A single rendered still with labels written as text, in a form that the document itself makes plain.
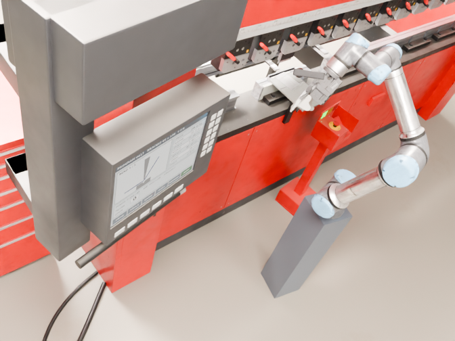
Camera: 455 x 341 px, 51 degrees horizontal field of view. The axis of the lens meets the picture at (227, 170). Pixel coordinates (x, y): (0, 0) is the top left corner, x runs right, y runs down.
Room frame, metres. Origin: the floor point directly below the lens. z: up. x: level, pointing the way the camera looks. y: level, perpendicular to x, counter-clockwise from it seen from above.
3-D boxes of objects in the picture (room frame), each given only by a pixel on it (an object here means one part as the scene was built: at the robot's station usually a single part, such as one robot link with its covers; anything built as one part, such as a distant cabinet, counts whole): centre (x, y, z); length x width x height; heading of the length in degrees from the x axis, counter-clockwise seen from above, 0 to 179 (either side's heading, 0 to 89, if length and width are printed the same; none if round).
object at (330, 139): (2.24, -0.51, 0.75); 0.20 x 0.16 x 0.18; 151
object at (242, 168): (2.68, -0.51, 0.42); 3.00 x 0.21 x 0.83; 143
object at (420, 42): (3.27, -0.97, 0.89); 0.30 x 0.05 x 0.03; 143
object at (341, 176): (1.58, -0.52, 0.94); 0.13 x 0.12 x 0.14; 155
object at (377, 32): (3.49, -0.59, 0.81); 0.64 x 0.08 x 0.14; 53
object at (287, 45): (2.16, -0.07, 1.26); 0.15 x 0.09 x 0.17; 143
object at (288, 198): (2.23, -0.54, 0.06); 0.25 x 0.20 x 0.12; 61
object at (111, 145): (0.93, 0.21, 1.42); 0.45 x 0.12 x 0.36; 155
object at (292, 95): (2.09, -0.21, 1.00); 0.26 x 0.18 x 0.01; 53
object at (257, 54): (2.00, 0.05, 1.26); 0.15 x 0.09 x 0.17; 143
